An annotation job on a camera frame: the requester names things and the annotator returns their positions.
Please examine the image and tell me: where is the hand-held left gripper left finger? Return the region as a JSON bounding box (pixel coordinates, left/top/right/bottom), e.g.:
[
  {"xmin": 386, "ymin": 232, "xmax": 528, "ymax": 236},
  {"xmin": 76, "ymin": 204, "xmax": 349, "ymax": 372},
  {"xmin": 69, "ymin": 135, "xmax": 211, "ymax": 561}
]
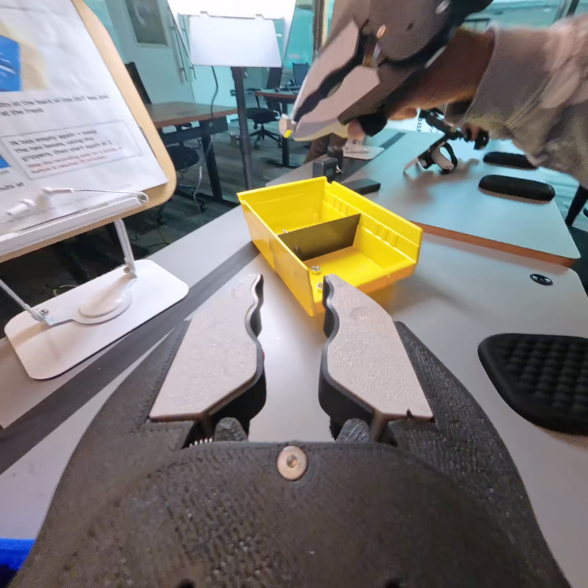
[{"xmin": 148, "ymin": 273, "xmax": 266, "ymax": 423}]

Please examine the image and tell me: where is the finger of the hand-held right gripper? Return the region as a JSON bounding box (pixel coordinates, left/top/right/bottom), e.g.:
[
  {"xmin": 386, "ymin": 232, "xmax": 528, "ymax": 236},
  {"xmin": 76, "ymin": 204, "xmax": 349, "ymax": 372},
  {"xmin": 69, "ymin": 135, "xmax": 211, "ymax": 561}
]
[
  {"xmin": 293, "ymin": 20, "xmax": 362, "ymax": 119},
  {"xmin": 293, "ymin": 64, "xmax": 381, "ymax": 141}
]

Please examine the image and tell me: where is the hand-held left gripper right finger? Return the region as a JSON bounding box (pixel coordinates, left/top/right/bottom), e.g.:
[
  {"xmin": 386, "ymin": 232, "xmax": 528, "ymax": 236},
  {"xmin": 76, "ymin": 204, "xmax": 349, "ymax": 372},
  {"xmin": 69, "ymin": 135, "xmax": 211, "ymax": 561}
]
[{"xmin": 319, "ymin": 274, "xmax": 435, "ymax": 423}]

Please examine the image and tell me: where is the yellow plastic bin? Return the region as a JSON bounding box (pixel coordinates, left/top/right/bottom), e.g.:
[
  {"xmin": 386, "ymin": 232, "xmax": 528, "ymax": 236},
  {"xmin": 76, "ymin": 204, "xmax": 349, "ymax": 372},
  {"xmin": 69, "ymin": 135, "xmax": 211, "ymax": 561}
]
[{"xmin": 236, "ymin": 177, "xmax": 424, "ymax": 318}]

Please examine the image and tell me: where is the blue plastic bin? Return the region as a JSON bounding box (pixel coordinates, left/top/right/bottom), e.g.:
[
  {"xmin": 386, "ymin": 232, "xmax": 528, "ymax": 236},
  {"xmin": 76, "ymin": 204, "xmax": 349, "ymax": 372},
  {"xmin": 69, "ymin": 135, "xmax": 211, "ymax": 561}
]
[{"xmin": 0, "ymin": 537, "xmax": 36, "ymax": 572}]

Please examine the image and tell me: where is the person's right forearm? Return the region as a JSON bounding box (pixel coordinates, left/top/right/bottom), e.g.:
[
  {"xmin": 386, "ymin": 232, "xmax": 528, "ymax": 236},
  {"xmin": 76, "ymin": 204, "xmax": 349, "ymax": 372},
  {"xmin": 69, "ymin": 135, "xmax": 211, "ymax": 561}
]
[{"xmin": 443, "ymin": 16, "xmax": 588, "ymax": 189}]

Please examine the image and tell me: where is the person's right hand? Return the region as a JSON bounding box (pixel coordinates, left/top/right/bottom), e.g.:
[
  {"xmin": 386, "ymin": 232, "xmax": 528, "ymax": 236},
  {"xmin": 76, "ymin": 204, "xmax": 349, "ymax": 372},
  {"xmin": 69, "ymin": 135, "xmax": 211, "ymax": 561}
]
[{"xmin": 347, "ymin": 28, "xmax": 496, "ymax": 139}]

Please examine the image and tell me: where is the dark top desk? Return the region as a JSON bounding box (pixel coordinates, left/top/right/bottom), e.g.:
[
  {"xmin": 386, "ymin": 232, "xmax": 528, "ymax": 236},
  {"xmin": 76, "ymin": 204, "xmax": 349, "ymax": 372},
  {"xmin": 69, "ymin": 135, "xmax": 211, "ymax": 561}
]
[{"xmin": 255, "ymin": 89, "xmax": 299, "ymax": 168}]

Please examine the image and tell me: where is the studio light panel on stand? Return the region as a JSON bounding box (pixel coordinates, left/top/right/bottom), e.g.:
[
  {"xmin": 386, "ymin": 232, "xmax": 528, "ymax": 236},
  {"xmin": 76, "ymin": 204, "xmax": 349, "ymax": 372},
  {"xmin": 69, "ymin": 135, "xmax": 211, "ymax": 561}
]
[{"xmin": 168, "ymin": 0, "xmax": 299, "ymax": 189}]

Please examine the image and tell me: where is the wooden document stand white base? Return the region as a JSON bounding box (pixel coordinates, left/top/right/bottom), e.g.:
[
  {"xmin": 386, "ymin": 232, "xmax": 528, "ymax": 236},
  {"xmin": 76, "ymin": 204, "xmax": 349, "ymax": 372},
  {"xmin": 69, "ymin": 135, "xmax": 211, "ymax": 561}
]
[{"xmin": 0, "ymin": 0, "xmax": 190, "ymax": 381}]

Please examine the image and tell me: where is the grey bin divider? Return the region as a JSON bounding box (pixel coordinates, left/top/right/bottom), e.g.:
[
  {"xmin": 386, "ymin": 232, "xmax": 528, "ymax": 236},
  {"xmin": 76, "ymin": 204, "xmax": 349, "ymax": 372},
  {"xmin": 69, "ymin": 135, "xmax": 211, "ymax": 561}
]
[{"xmin": 277, "ymin": 213, "xmax": 361, "ymax": 262}]

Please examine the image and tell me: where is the brown top desk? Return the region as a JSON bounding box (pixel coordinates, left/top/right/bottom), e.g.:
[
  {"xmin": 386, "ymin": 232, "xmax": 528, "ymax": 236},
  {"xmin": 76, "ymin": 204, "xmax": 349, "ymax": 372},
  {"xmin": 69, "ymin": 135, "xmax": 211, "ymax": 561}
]
[{"xmin": 145, "ymin": 102, "xmax": 239, "ymax": 203}]

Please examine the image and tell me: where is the grey door with dark window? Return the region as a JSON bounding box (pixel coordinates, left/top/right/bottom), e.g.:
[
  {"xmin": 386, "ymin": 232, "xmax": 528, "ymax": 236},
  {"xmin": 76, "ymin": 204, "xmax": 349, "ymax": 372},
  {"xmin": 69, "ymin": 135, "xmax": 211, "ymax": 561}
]
[{"xmin": 103, "ymin": 0, "xmax": 194, "ymax": 88}]

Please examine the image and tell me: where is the black mesh office chair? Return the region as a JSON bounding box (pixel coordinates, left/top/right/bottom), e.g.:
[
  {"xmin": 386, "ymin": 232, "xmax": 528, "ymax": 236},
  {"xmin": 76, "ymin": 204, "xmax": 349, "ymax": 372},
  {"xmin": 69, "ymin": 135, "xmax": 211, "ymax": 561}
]
[{"xmin": 478, "ymin": 151, "xmax": 588, "ymax": 226}]

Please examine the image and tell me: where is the printed instruction sheet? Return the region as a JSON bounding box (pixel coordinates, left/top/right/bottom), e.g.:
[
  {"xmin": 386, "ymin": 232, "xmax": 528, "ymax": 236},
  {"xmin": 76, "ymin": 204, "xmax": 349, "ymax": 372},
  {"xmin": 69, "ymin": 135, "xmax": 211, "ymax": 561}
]
[{"xmin": 0, "ymin": 0, "xmax": 170, "ymax": 217}]

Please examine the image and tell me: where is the black phone mount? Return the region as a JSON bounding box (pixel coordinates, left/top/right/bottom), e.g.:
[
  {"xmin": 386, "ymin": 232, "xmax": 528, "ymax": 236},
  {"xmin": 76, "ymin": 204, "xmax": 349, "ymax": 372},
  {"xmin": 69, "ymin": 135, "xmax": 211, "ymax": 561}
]
[{"xmin": 403, "ymin": 108, "xmax": 490, "ymax": 175}]

